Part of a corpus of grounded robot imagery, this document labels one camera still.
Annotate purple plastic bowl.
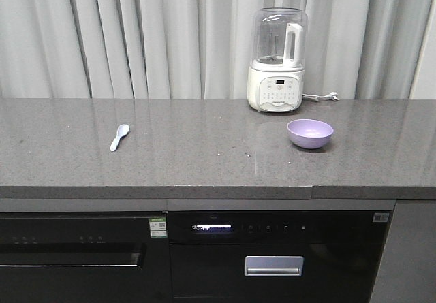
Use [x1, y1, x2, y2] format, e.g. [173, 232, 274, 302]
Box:
[287, 119, 334, 149]

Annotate light blue plastic spoon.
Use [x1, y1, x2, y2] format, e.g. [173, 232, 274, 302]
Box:
[110, 124, 130, 152]

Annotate white blender with clear jar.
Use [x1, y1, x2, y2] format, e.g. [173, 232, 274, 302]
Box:
[247, 7, 308, 112]

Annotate green white energy label sticker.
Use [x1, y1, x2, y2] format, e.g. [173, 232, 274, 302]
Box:
[149, 217, 168, 238]

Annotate black built-in appliance with display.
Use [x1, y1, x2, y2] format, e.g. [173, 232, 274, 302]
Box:
[168, 210, 390, 302]

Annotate small white QR sticker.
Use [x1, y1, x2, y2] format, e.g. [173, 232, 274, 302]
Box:
[373, 212, 390, 223]

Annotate grey pleated curtain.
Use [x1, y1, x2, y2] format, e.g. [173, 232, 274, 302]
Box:
[1, 0, 435, 99]

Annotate black built-in dishwasher left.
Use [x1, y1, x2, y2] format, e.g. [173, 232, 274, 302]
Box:
[1, 212, 172, 302]

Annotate white blender power cable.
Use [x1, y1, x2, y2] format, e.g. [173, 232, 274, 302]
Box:
[302, 92, 340, 103]

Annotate silver recessed door handle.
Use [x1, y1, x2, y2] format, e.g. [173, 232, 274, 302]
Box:
[244, 255, 305, 277]

